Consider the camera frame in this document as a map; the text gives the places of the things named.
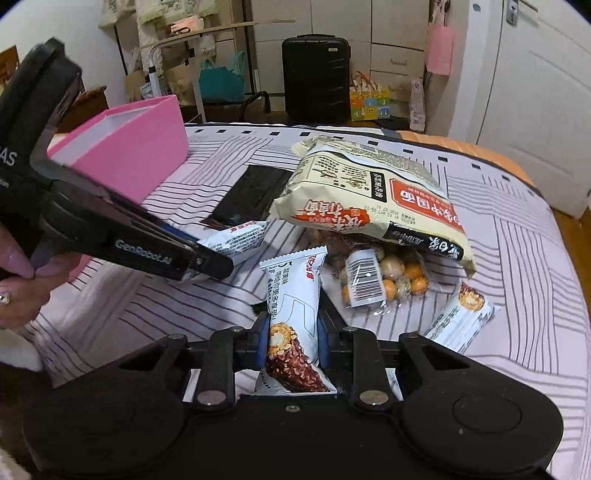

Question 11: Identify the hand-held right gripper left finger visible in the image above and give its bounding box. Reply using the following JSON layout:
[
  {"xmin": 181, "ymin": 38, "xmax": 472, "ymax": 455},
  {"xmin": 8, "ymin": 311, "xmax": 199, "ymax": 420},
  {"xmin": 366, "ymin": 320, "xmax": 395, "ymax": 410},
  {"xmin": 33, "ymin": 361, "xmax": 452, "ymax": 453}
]
[{"xmin": 117, "ymin": 313, "xmax": 271, "ymax": 412}]

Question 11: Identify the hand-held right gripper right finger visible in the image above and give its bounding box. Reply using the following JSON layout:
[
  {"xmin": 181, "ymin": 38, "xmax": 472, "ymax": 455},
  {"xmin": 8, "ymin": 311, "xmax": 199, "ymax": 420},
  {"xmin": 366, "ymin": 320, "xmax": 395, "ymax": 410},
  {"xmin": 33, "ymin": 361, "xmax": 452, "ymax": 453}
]
[{"xmin": 318, "ymin": 310, "xmax": 478, "ymax": 409}]

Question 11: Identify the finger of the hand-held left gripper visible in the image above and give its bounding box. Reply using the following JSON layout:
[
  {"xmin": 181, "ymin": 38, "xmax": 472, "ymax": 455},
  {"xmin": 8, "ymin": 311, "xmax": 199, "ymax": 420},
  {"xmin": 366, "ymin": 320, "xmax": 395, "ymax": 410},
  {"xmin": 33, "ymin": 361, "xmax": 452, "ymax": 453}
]
[{"xmin": 183, "ymin": 239, "xmax": 234, "ymax": 282}]

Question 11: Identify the white snack bar packet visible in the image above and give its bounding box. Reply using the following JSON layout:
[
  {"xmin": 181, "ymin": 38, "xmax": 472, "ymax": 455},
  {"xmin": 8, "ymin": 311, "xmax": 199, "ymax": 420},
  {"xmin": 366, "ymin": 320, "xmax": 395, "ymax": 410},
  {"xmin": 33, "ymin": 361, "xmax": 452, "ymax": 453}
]
[
  {"xmin": 255, "ymin": 246, "xmax": 338, "ymax": 397},
  {"xmin": 422, "ymin": 281, "xmax": 502, "ymax": 356},
  {"xmin": 180, "ymin": 220, "xmax": 271, "ymax": 283}
]

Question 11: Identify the pink box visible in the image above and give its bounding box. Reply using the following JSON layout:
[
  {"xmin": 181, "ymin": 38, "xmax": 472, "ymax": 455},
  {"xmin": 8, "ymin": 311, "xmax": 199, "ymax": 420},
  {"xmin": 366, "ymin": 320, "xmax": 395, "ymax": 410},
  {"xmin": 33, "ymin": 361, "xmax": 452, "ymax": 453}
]
[{"xmin": 46, "ymin": 95, "xmax": 189, "ymax": 206}]

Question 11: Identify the cream instant noodle packet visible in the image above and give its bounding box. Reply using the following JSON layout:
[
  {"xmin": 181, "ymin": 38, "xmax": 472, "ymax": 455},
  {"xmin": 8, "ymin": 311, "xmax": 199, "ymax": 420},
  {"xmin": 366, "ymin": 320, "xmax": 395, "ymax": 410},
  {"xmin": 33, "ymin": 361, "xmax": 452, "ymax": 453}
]
[{"xmin": 269, "ymin": 136, "xmax": 478, "ymax": 280}]

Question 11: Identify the person's left hand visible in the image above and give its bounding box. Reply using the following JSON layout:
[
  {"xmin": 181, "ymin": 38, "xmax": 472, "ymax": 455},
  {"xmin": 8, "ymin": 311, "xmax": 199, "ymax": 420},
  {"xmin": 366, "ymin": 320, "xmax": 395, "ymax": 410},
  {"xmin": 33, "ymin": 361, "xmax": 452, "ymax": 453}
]
[{"xmin": 0, "ymin": 220, "xmax": 95, "ymax": 330}]

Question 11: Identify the dark seaweed packet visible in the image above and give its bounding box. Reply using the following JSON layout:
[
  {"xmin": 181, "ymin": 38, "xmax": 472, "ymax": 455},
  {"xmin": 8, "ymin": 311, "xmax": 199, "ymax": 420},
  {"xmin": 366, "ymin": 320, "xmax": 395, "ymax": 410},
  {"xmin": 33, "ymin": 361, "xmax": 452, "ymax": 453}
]
[{"xmin": 203, "ymin": 164, "xmax": 294, "ymax": 227}]

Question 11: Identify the clear bag of coloured nuts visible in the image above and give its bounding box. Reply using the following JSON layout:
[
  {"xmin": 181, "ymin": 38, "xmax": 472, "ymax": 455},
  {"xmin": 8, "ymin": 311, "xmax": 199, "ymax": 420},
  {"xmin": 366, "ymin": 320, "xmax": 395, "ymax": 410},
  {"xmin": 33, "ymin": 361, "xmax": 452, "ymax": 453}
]
[{"xmin": 307, "ymin": 228, "xmax": 432, "ymax": 310}]

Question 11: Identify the brown paper bag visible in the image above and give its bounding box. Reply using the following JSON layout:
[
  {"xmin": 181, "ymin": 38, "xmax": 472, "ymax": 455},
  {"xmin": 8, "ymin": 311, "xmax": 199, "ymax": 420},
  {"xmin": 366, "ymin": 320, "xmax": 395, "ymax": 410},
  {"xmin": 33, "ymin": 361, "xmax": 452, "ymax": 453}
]
[{"xmin": 164, "ymin": 60, "xmax": 199, "ymax": 104}]

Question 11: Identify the teal bag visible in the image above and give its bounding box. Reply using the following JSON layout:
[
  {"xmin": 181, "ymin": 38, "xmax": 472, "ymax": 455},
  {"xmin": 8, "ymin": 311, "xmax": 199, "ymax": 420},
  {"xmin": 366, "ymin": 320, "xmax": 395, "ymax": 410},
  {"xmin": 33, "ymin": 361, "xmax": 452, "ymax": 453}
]
[{"xmin": 198, "ymin": 52, "xmax": 246, "ymax": 103}]

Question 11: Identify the striped bed sheet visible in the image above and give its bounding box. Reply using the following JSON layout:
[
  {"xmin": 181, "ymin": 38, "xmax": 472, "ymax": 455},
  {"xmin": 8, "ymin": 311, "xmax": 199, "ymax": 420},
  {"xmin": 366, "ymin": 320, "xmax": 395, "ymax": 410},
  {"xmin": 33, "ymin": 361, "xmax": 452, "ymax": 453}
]
[{"xmin": 18, "ymin": 122, "xmax": 591, "ymax": 480}]

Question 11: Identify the cream patterned garment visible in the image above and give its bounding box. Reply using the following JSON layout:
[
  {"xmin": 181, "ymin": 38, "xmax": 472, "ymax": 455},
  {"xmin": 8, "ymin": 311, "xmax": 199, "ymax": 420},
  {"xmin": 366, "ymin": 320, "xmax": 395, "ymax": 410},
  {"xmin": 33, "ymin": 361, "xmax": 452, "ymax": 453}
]
[
  {"xmin": 99, "ymin": 0, "xmax": 134, "ymax": 26},
  {"xmin": 134, "ymin": 0, "xmax": 204, "ymax": 42}
]

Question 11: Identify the pink pouch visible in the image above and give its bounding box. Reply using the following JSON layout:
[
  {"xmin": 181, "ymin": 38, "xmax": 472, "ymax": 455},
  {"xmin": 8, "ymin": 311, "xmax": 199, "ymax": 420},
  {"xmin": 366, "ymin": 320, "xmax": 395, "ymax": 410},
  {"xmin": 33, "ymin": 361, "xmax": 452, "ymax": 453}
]
[{"xmin": 170, "ymin": 18, "xmax": 204, "ymax": 35}]

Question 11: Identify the black suitcase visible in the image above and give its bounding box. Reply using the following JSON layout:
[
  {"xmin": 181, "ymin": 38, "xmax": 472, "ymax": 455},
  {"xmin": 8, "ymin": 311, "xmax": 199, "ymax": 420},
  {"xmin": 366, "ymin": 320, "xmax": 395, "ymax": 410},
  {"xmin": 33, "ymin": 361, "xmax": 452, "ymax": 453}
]
[{"xmin": 281, "ymin": 34, "xmax": 352, "ymax": 125}]

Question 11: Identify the colourful gift bag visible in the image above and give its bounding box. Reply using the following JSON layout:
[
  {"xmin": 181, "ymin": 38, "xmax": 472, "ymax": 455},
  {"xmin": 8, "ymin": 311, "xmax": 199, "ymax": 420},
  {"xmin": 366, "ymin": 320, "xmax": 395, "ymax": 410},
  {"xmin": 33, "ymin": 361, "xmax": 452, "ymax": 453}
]
[{"xmin": 348, "ymin": 71, "xmax": 393, "ymax": 123}]

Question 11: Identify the white-legged folding table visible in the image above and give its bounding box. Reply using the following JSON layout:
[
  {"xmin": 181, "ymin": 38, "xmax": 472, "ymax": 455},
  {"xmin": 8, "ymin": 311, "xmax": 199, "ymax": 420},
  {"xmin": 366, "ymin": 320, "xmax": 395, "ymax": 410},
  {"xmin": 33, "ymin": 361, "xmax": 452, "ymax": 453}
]
[{"xmin": 147, "ymin": 21, "xmax": 271, "ymax": 125}]

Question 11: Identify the orange mattress edge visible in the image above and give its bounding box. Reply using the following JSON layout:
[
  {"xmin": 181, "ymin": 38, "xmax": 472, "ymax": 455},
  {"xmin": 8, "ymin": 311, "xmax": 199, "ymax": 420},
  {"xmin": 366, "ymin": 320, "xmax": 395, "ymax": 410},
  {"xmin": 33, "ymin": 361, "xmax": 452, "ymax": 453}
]
[{"xmin": 397, "ymin": 129, "xmax": 536, "ymax": 188}]

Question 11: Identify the white patterned bag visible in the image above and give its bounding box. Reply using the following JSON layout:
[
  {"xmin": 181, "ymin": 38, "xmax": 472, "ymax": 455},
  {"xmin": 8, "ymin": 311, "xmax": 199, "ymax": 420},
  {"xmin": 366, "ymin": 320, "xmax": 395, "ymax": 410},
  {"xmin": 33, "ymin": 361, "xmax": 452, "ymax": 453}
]
[{"xmin": 409, "ymin": 78, "xmax": 426, "ymax": 134}]

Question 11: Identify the white wardrobe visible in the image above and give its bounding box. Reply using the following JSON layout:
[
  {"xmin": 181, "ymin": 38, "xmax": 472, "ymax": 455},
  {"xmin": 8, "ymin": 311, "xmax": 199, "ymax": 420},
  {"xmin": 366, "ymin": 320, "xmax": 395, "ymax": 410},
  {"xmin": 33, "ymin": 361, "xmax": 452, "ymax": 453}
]
[{"xmin": 240, "ymin": 0, "xmax": 432, "ymax": 125}]

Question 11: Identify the pink hanging bag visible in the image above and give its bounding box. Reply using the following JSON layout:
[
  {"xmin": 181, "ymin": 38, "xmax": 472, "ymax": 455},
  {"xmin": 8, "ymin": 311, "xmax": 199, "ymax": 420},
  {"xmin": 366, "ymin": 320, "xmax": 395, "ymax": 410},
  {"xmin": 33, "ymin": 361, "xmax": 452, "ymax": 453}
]
[{"xmin": 425, "ymin": 22, "xmax": 455, "ymax": 77}]

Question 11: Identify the white door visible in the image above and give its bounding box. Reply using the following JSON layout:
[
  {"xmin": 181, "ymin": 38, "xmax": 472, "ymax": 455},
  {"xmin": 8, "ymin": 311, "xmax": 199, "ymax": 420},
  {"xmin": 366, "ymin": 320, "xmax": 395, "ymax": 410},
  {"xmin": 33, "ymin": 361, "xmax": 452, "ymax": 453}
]
[{"xmin": 466, "ymin": 0, "xmax": 591, "ymax": 217}]

